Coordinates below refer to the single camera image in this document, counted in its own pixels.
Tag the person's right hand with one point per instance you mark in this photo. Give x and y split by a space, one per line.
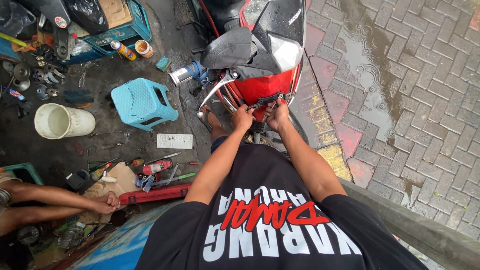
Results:
278 116

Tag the person's left hand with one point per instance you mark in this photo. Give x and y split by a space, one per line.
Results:
241 120

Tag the person's left fingers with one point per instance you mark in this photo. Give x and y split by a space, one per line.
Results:
248 108

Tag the person's right fingers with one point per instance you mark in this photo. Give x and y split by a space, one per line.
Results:
270 109

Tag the black plate bracket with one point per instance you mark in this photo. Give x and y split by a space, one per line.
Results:
268 100

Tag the person's left foot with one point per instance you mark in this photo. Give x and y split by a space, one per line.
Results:
214 122

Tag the red and black motorcycle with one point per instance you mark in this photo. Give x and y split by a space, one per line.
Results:
270 45

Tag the white license plate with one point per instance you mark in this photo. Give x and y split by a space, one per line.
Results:
174 141

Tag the small green box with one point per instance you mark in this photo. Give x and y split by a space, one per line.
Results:
163 63

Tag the red plastic bottle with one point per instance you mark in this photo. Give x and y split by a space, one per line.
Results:
157 166

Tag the person's black printed t-shirt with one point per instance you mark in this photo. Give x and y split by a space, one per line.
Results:
270 217

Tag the light blue plastic stool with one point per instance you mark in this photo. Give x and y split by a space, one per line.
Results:
140 103

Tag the open tin can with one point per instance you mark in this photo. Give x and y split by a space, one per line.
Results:
144 48

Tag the red tool case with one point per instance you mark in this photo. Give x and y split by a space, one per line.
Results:
153 194

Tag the orange and yellow spray can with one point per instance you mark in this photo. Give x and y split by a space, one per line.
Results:
123 50

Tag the grey pliers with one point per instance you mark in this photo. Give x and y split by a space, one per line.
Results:
114 144

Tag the teal plastic crate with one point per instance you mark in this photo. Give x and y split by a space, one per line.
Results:
120 32

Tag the brown cardboard sheet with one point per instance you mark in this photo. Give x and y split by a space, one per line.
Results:
110 183

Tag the dark folded cloth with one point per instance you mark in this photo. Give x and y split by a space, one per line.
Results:
78 98

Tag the white plastic bucket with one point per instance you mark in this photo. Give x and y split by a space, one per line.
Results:
63 121

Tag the blue painted panel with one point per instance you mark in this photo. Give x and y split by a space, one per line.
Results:
120 243

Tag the black plastic bag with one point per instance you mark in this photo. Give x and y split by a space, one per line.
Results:
87 15

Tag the grey concrete ledge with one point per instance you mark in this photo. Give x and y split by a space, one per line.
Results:
416 228

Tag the black motorcycle part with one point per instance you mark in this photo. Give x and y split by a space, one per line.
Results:
56 22

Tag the heap of metal clutch parts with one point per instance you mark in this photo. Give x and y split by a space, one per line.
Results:
33 73

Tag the green plastic crate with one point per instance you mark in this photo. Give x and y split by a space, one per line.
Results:
23 173

